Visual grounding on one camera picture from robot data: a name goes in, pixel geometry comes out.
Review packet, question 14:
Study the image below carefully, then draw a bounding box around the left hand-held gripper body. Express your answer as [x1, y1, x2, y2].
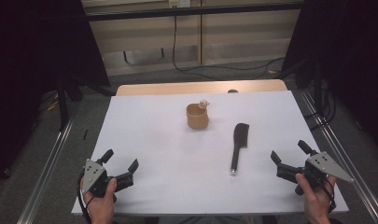
[82, 159, 118, 199]

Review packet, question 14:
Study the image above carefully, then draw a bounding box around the black curtain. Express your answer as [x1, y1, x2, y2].
[0, 0, 112, 185]
[281, 0, 378, 154]

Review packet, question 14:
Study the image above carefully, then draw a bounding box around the white wall socket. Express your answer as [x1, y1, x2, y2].
[168, 0, 191, 8]

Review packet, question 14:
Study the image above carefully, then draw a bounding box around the person's right hand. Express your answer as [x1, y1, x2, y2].
[295, 173, 338, 224]

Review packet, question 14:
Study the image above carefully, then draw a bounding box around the black power cable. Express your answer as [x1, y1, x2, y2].
[172, 7, 286, 80]

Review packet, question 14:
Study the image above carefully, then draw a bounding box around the tan cup with bear figure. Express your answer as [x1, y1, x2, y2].
[186, 99, 211, 131]

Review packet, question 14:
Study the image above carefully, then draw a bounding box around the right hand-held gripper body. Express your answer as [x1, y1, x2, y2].
[296, 151, 355, 196]

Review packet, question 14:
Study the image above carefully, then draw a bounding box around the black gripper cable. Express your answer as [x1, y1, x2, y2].
[76, 172, 95, 224]
[312, 172, 338, 213]

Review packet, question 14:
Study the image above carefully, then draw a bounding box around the long desk with dark edge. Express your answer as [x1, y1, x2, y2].
[83, 2, 305, 22]

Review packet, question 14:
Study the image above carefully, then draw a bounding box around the light wooden table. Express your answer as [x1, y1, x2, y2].
[115, 78, 288, 97]

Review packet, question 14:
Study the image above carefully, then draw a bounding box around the black metal stand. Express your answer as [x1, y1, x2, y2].
[56, 74, 84, 132]

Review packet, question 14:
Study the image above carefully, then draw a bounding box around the bundle of black floor cables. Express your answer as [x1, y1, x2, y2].
[303, 83, 338, 131]

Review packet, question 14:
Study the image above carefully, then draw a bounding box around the person's left hand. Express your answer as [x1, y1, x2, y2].
[80, 177, 118, 224]

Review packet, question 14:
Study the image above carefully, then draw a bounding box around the metal floor rail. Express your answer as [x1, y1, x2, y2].
[301, 91, 378, 224]
[16, 119, 75, 224]

